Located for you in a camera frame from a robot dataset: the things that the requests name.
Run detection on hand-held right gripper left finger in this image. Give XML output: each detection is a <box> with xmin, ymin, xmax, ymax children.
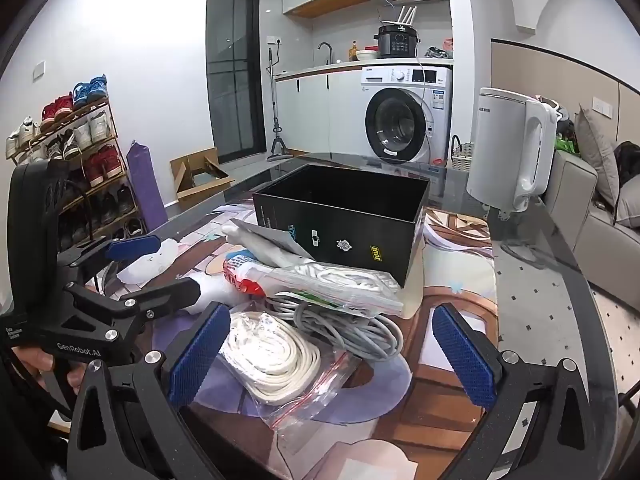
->
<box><xmin>65</xmin><ymin>302</ymin><xmax>232</xmax><ymax>480</ymax></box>

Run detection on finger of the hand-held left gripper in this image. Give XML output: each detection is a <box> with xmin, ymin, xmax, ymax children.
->
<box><xmin>65</xmin><ymin>277</ymin><xmax>202</xmax><ymax>337</ymax></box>
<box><xmin>56</xmin><ymin>236</ymin><xmax>162</xmax><ymax>273</ymax></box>

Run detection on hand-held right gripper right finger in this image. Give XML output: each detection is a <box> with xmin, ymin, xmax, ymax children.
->
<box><xmin>432</xmin><ymin>304</ymin><xmax>596</xmax><ymax>480</ymax></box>

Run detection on zip bag of white rope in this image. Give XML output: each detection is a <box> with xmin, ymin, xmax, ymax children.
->
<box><xmin>220</xmin><ymin>310</ymin><xmax>351</xmax><ymax>431</ymax></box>

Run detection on white packet with red label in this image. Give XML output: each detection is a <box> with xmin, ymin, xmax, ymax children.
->
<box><xmin>222</xmin><ymin>255</ymin><xmax>281</xmax><ymax>298</ymax></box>

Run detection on black cardboard box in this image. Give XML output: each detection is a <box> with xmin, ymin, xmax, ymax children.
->
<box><xmin>251</xmin><ymin>164</ymin><xmax>432</xmax><ymax>289</ymax></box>

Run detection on person's left hand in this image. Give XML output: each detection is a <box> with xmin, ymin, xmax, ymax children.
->
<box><xmin>12</xmin><ymin>347</ymin><xmax>88</xmax><ymax>391</ymax></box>

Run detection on purple rolled yoga mat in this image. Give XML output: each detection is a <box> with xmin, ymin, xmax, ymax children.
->
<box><xmin>126</xmin><ymin>141</ymin><xmax>168</xmax><ymax>233</ymax></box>

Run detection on brown open carton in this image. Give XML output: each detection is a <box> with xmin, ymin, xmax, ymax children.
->
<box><xmin>170</xmin><ymin>147</ymin><xmax>236</xmax><ymax>206</ymax></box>

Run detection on wooden shoe rack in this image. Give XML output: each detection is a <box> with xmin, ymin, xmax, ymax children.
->
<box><xmin>6</xmin><ymin>97</ymin><xmax>146</xmax><ymax>256</ymax></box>

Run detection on grey plastic pouch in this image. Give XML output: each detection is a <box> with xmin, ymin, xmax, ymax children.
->
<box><xmin>221</xmin><ymin>219</ymin><xmax>316</xmax><ymax>268</ymax></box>

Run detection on printed table mat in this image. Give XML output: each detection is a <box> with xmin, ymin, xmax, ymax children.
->
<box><xmin>107</xmin><ymin>202</ymin><xmax>501</xmax><ymax>480</ymax></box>

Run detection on grey sofa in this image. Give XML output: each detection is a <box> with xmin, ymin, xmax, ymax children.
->
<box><xmin>542</xmin><ymin>150</ymin><xmax>640</xmax><ymax>311</ymax></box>

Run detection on flat mop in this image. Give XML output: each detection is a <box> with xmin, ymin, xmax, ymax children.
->
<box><xmin>267</xmin><ymin>47</ymin><xmax>291</xmax><ymax>161</ymax></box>

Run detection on dark glass door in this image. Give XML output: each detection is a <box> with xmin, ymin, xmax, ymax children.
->
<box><xmin>206</xmin><ymin>0</ymin><xmax>263</xmax><ymax>165</ymax></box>

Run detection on white wicker basket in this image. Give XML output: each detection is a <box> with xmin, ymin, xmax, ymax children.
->
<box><xmin>450</xmin><ymin>135</ymin><xmax>475</xmax><ymax>176</ymax></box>

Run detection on white electric kettle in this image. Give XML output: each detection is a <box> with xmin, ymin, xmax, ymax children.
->
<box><xmin>466</xmin><ymin>87</ymin><xmax>558</xmax><ymax>213</ymax></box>

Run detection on white kitchen counter cabinets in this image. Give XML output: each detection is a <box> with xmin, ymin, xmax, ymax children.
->
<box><xmin>275</xmin><ymin>62</ymin><xmax>363</xmax><ymax>161</ymax></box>

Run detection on green bag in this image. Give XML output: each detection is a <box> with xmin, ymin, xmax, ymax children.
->
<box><xmin>552</xmin><ymin>132</ymin><xmax>581</xmax><ymax>156</ymax></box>

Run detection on grey pillow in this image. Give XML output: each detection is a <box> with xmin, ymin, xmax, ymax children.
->
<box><xmin>574</xmin><ymin>105</ymin><xmax>621</xmax><ymax>211</ymax></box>

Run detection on white washing machine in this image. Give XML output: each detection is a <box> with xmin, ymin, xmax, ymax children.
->
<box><xmin>361</xmin><ymin>63</ymin><xmax>453</xmax><ymax>165</ymax></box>

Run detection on dark cloth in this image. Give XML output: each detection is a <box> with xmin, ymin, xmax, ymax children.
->
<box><xmin>614</xmin><ymin>141</ymin><xmax>640</xmax><ymax>186</ymax></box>

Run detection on black pressure cooker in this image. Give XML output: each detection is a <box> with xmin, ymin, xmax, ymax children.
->
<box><xmin>374</xmin><ymin>25</ymin><xmax>418</xmax><ymax>59</ymax></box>

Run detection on grey cable coil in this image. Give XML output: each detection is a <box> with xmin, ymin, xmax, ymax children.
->
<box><xmin>265</xmin><ymin>297</ymin><xmax>405</xmax><ymax>361</ymax></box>

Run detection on clear bag of white cord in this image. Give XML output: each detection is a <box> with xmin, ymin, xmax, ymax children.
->
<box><xmin>265</xmin><ymin>262</ymin><xmax>405</xmax><ymax>317</ymax></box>

